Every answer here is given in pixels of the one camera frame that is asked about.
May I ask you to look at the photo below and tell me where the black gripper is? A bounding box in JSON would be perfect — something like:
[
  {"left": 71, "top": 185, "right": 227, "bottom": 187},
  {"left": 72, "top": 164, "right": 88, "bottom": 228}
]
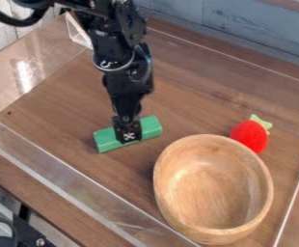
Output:
[{"left": 103, "top": 63, "right": 154, "bottom": 144}]

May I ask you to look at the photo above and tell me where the green rectangular block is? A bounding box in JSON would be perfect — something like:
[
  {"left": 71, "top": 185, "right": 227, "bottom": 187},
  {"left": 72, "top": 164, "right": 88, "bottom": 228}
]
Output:
[{"left": 94, "top": 116, "right": 163, "bottom": 153}]

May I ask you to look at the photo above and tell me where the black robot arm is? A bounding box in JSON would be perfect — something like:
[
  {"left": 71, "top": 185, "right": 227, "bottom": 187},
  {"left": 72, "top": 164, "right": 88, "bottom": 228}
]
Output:
[{"left": 13, "top": 0, "right": 154, "bottom": 144}]

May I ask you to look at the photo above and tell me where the brown wooden bowl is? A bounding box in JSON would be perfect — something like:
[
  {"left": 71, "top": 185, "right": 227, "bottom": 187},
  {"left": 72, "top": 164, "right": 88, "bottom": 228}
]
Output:
[{"left": 154, "top": 134, "right": 274, "bottom": 245}]

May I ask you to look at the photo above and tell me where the red plush strawberry toy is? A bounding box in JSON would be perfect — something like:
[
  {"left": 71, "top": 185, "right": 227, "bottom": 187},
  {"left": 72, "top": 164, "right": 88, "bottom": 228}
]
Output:
[{"left": 230, "top": 114, "right": 274, "bottom": 154}]

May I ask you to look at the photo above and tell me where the black metal clamp stand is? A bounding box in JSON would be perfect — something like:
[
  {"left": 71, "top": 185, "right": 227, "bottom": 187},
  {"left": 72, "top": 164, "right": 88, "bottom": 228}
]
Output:
[{"left": 0, "top": 205, "right": 56, "bottom": 247}]

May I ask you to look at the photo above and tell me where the clear acrylic front wall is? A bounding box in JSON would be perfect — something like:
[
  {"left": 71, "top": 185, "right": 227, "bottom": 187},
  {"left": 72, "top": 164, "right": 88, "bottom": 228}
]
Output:
[{"left": 0, "top": 123, "right": 200, "bottom": 247}]

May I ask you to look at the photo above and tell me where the clear acrylic corner bracket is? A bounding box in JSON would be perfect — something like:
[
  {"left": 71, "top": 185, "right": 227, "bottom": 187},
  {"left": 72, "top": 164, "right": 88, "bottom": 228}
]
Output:
[{"left": 66, "top": 13, "right": 94, "bottom": 49}]

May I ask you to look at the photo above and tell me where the black cable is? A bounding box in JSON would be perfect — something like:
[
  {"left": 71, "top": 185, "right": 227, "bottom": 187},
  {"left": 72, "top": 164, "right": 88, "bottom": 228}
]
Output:
[{"left": 0, "top": 216, "right": 20, "bottom": 247}]

